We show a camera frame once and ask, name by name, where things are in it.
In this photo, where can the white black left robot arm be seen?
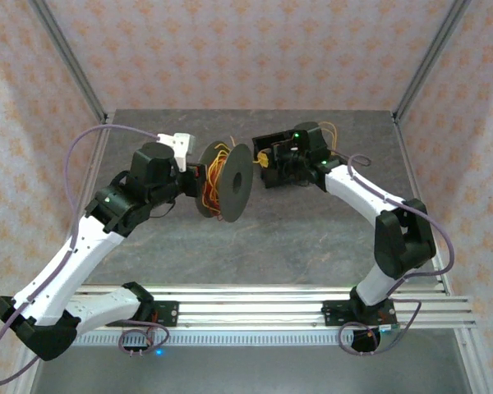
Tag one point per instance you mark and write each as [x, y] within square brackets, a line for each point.
[57, 271]

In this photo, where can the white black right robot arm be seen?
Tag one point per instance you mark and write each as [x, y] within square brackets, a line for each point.
[353, 189]

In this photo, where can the black divided tray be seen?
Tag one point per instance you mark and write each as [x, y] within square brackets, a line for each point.
[277, 182]

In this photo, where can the grey metal panel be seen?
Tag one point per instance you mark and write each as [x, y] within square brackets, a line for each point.
[250, 369]

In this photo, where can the aluminium table side rail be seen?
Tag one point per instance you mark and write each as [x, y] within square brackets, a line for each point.
[94, 164]
[413, 176]

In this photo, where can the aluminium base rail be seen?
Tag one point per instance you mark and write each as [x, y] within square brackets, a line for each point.
[250, 308]

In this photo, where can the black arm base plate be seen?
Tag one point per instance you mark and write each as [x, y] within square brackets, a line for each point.
[166, 314]
[333, 314]

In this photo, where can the aluminium frame post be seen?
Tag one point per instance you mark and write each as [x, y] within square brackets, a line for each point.
[432, 53]
[67, 53]

